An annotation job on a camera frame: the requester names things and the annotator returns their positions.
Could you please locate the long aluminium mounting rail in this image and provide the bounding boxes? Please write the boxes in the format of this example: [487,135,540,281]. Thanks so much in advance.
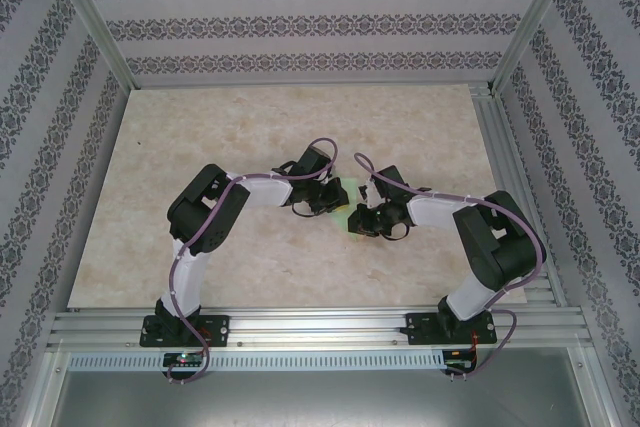
[47,304,587,351]

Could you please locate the slotted grey cable duct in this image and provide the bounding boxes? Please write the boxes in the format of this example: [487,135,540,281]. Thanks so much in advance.
[67,350,446,372]

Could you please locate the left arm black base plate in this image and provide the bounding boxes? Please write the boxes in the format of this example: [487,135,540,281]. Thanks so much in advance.
[138,314,231,350]

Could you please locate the beige marble pattern board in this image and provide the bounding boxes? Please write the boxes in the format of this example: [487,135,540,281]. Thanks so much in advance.
[66,84,530,309]

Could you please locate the grey metal sheet panel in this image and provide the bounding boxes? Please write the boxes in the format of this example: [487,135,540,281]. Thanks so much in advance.
[49,369,609,427]

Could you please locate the aluminium side rails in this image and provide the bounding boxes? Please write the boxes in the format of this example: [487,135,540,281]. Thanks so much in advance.
[468,84,587,309]

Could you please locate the light green paper sheet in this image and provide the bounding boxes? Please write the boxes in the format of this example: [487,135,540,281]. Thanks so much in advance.
[329,175,370,244]

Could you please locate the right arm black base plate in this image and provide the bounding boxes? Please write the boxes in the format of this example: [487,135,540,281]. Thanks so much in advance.
[405,311,497,347]

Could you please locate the aluminium frame post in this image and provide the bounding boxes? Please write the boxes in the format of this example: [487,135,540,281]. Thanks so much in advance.
[491,0,586,93]
[38,0,137,92]

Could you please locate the right gripper thin black cable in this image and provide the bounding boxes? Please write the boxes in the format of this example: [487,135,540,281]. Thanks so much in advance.
[379,224,411,242]

